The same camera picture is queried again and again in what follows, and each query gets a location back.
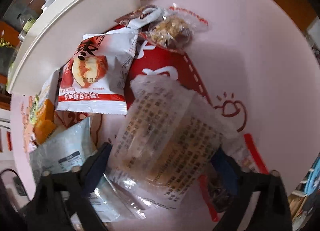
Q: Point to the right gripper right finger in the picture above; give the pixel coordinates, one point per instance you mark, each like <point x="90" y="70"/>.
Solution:
<point x="272" y="211"/>

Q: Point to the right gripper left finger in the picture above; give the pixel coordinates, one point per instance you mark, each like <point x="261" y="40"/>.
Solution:
<point x="60" y="196"/>

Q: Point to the clear printed cracker packet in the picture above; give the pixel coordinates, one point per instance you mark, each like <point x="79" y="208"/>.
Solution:
<point x="166" y="140"/>

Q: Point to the orange yellow snack packet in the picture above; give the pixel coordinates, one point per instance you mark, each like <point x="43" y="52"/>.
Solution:
<point x="43" y="125"/>

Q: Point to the white red apple snack bag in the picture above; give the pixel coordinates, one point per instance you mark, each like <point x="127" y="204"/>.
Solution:
<point x="93" y="80"/>

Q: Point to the white plastic storage bin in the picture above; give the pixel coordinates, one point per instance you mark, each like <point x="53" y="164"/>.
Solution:
<point x="56" y="34"/>

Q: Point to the clear nut snack packet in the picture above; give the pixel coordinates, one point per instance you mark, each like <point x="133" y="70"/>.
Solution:
<point x="175" y="28"/>

